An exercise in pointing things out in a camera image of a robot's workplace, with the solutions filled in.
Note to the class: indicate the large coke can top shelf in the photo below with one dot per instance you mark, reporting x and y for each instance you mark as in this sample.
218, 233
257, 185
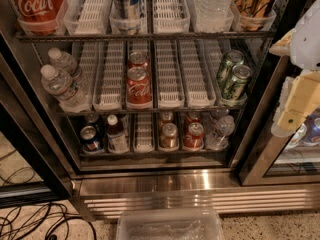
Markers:
41, 17

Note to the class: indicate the fridge glass door right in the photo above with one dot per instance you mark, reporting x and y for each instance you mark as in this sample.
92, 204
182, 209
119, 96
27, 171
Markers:
270, 162

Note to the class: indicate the red coke can bottom front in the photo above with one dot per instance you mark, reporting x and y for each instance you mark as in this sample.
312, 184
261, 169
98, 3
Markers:
193, 139

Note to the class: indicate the red coke can middle front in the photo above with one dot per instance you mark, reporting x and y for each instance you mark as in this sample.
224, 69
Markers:
138, 88

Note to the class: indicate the blue pepsi can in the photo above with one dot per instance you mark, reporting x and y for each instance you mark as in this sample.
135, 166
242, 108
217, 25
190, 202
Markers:
96, 121
92, 142

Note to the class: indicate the green can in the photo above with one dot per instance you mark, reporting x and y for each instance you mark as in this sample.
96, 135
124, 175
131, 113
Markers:
236, 82
229, 60

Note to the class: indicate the clear water bottle top shelf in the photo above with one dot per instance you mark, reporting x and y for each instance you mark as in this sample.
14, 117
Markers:
212, 9

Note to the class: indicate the white empty tray middle right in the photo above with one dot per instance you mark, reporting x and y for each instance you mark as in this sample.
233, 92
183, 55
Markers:
197, 82

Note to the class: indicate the blue can behind right door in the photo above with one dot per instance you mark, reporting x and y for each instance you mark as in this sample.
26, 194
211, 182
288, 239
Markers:
312, 136

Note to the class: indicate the water bottle middle front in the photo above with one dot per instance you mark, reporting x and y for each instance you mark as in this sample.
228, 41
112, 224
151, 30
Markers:
64, 89

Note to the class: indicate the dark drink bottle white cap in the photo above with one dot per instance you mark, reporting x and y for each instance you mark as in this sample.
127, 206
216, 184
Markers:
116, 134

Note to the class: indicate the white empty tray top left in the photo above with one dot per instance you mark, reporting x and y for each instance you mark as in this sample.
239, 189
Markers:
87, 17

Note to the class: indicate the white empty tray middle left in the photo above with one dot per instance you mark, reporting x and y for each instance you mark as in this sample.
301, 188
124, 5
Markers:
108, 90

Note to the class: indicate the green can middle front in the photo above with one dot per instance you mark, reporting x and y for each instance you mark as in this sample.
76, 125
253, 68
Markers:
236, 82

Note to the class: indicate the green can middle rear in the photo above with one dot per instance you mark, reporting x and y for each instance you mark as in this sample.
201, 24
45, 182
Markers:
229, 60

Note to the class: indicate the orange can bottom rear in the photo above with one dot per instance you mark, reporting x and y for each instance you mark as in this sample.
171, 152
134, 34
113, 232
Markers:
164, 118

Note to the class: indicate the clear water bottle bottom rear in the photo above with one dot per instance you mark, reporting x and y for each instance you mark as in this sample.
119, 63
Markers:
216, 114

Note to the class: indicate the orange can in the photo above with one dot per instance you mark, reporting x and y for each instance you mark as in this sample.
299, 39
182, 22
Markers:
164, 118
169, 137

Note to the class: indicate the white empty tray middle centre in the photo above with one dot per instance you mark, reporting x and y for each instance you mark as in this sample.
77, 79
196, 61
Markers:
170, 92

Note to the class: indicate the white empty tray bottom shelf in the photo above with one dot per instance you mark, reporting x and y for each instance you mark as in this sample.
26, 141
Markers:
143, 133

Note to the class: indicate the gold brown can top shelf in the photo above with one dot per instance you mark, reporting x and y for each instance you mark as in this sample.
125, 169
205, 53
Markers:
252, 15

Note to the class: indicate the orange can bottom front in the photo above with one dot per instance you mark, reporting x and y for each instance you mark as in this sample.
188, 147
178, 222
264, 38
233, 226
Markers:
169, 137

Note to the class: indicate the white can behind right door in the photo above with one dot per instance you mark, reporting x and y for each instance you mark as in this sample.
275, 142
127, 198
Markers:
300, 133

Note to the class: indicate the silver blue can top shelf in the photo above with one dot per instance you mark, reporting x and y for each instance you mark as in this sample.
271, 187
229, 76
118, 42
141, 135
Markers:
127, 9

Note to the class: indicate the red coke can middle rear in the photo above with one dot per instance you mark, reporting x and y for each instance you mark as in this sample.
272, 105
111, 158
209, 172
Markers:
138, 59

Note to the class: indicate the water bottle middle rear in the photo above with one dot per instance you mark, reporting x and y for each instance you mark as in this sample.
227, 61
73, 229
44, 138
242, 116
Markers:
67, 62

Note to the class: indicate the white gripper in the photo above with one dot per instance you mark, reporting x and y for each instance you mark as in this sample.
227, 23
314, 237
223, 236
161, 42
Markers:
306, 44

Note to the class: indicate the clear plastic bin on floor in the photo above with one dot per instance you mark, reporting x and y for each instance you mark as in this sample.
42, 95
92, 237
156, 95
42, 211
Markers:
170, 224

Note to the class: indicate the blue pepsi can bottom rear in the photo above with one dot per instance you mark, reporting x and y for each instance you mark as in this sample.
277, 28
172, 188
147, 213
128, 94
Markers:
96, 121

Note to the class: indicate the clear water bottle bottom front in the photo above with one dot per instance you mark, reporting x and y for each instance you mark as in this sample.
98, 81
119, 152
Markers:
217, 139

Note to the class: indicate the blue pepsi can bottom front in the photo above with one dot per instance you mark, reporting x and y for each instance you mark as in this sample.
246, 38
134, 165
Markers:
92, 142

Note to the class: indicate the black fridge door left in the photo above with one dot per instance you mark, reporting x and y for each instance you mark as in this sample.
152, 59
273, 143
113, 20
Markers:
30, 171

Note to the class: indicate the red coke can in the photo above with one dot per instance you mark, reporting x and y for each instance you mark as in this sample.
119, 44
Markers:
138, 59
138, 88
193, 139
192, 116

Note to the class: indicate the red coke can bottom rear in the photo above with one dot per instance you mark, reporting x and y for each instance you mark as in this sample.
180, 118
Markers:
192, 116

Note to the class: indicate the white empty tray top centre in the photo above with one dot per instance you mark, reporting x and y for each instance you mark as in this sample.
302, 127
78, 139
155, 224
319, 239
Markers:
170, 16

